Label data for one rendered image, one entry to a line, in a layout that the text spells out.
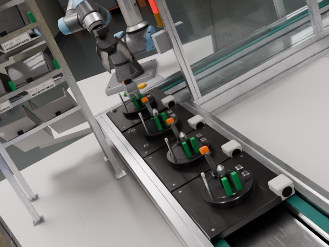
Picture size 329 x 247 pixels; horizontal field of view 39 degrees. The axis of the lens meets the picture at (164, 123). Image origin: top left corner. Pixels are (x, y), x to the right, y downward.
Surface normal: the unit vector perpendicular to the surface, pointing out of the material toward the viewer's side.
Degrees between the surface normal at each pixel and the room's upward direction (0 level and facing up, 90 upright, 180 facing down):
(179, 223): 0
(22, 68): 65
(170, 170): 0
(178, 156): 0
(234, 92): 90
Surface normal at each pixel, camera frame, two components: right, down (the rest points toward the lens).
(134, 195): -0.36, -0.83
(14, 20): 0.03, 0.00
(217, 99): 0.36, 0.31
